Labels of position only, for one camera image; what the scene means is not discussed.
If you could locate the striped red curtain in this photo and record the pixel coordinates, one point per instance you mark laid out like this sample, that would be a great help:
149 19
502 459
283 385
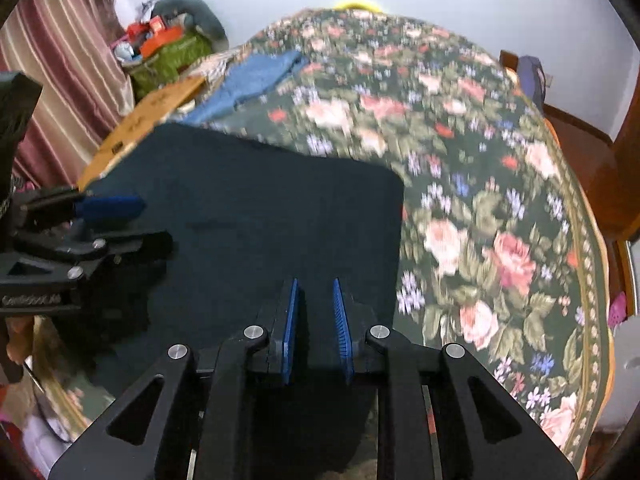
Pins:
55 60

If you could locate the red bag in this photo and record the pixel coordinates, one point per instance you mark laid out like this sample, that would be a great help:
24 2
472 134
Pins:
137 32

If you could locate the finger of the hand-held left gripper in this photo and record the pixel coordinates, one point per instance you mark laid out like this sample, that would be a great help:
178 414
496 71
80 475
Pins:
112 207
135 246

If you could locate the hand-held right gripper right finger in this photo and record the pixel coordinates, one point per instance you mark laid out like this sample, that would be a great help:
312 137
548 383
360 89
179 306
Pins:
342 332

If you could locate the black pants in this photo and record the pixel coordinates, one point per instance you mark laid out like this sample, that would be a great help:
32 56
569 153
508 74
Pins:
250 220

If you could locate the yellow curved bar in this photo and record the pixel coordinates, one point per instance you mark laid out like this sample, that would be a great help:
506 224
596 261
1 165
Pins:
357 2

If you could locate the floral blanket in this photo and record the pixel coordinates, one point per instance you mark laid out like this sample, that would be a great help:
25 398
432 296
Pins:
475 185

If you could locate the person's left hand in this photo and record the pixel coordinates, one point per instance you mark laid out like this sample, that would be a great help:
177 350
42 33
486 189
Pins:
19 342

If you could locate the striped bedding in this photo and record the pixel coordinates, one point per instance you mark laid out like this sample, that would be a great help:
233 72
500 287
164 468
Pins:
220 65

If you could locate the blue denim jeans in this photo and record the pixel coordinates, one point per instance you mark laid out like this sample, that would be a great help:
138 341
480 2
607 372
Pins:
250 77

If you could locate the wooden lap desk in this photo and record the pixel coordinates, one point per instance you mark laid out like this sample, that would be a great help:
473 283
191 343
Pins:
145 115

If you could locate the blue grey backpack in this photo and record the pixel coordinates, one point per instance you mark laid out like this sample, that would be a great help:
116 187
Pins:
531 80

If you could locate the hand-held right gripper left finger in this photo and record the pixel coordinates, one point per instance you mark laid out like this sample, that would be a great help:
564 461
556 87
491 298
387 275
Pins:
290 332

